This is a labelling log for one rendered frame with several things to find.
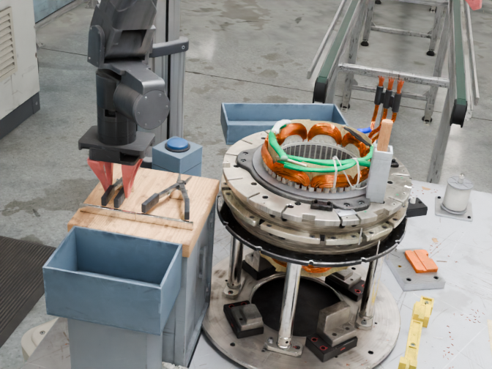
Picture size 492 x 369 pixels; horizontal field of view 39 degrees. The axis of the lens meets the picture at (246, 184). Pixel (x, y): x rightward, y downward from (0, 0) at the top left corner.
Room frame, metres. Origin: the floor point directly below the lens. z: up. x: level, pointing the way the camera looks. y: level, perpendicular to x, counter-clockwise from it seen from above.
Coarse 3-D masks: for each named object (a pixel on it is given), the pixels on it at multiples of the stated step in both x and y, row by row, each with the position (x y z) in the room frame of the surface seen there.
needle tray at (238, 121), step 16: (224, 112) 1.32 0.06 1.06; (240, 112) 1.37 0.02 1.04; (256, 112) 1.37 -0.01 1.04; (272, 112) 1.38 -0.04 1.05; (288, 112) 1.39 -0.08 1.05; (304, 112) 1.39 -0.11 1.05; (320, 112) 1.40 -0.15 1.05; (336, 112) 1.38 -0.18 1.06; (224, 128) 1.30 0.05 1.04; (240, 128) 1.26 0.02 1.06; (256, 128) 1.27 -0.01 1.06
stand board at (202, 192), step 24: (120, 168) 1.05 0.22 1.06; (144, 168) 1.06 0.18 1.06; (96, 192) 0.97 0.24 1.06; (144, 192) 0.98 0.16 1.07; (192, 192) 0.99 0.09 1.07; (216, 192) 1.02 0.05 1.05; (96, 216) 0.90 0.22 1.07; (168, 216) 0.91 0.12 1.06; (192, 216) 0.92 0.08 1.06; (168, 240) 0.85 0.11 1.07; (192, 240) 0.86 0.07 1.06
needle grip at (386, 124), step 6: (384, 120) 0.97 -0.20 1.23; (390, 120) 0.97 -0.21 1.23; (384, 126) 0.96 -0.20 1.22; (390, 126) 0.96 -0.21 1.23; (384, 132) 0.96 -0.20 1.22; (390, 132) 0.97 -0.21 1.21; (384, 138) 0.96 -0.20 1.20; (378, 144) 0.97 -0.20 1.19; (384, 144) 0.96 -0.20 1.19; (378, 150) 0.97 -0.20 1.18; (384, 150) 0.96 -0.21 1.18
